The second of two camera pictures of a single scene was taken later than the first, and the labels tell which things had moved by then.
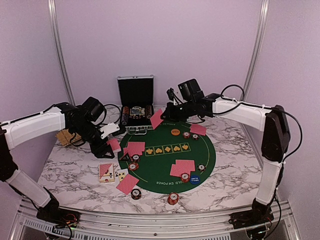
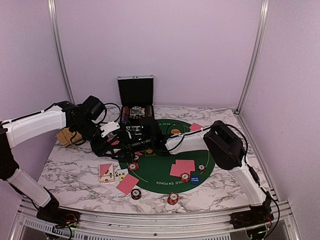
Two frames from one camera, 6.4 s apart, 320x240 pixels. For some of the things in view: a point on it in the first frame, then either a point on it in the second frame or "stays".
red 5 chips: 185,177 stays
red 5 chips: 133,166 stays
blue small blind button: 195,179 stays
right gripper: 168,114 to 129,152
